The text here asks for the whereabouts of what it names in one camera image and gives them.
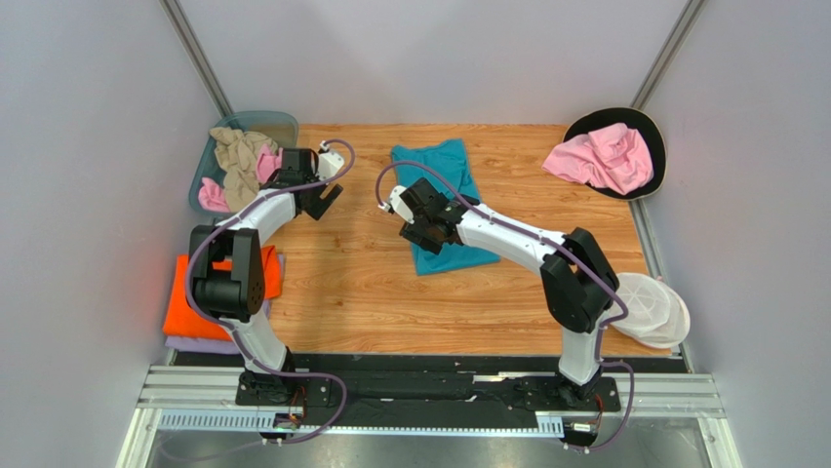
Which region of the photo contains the white mesh basket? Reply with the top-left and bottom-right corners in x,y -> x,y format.
611,273 -> 691,349

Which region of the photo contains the pink t shirt in bin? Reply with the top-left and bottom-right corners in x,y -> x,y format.
197,143 -> 283,214

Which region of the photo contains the beige t shirt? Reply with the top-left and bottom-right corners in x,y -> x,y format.
209,127 -> 282,213

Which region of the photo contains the teal t shirt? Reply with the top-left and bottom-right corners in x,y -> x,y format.
390,138 -> 499,276

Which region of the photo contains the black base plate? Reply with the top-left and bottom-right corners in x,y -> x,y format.
269,353 -> 625,429

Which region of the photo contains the translucent grey plastic bin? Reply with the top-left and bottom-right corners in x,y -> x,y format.
188,111 -> 298,216

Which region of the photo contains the pink t shirt on tray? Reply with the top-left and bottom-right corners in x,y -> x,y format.
541,123 -> 655,196

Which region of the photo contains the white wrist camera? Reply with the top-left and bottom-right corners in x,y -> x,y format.
378,185 -> 415,224
317,141 -> 345,180

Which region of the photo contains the black round tray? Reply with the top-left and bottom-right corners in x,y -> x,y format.
562,107 -> 667,202

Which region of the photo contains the aluminium frame rail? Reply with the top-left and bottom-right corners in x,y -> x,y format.
117,366 -> 740,467

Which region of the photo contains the right aluminium wall profile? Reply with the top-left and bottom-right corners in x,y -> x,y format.
631,0 -> 708,110

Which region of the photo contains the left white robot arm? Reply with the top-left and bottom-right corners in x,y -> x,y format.
184,140 -> 355,406

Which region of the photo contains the aluminium wall profile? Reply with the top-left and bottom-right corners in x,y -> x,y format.
159,0 -> 233,117
631,0 -> 708,110

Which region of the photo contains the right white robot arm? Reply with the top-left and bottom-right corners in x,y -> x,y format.
384,177 -> 619,407

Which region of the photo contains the left aluminium wall profile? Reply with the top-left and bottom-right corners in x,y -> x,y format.
159,0 -> 233,117

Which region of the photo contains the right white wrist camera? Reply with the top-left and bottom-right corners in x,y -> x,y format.
378,185 -> 415,224

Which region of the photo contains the folded orange t shirt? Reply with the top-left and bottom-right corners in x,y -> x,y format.
163,246 -> 285,343

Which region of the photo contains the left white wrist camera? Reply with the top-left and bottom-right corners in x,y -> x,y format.
317,141 -> 345,180

